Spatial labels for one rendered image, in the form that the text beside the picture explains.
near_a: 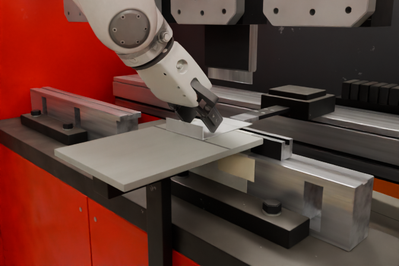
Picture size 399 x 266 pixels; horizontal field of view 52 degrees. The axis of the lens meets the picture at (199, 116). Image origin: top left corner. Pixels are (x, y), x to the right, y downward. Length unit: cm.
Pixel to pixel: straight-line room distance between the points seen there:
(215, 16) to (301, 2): 15
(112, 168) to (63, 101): 65
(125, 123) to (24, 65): 54
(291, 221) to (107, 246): 40
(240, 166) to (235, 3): 26
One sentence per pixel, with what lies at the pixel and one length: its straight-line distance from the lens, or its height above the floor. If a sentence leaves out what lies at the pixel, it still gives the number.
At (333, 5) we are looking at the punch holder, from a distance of 54.
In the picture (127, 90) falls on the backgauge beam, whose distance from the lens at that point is 137.
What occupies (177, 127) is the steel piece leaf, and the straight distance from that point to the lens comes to 67.
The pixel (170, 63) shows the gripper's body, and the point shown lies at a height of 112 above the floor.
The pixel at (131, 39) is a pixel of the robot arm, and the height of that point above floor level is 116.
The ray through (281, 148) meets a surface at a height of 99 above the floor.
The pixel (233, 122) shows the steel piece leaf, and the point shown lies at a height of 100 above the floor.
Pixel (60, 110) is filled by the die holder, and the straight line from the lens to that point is 119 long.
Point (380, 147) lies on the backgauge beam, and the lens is 84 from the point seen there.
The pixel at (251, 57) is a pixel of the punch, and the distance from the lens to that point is 66.
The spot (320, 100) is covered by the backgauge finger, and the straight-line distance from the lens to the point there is 87.
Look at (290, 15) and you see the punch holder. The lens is 57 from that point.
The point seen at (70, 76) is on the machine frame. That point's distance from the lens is 148.
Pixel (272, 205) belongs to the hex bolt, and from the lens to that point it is 61.
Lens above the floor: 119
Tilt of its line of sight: 14 degrees down
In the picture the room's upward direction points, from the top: straight up
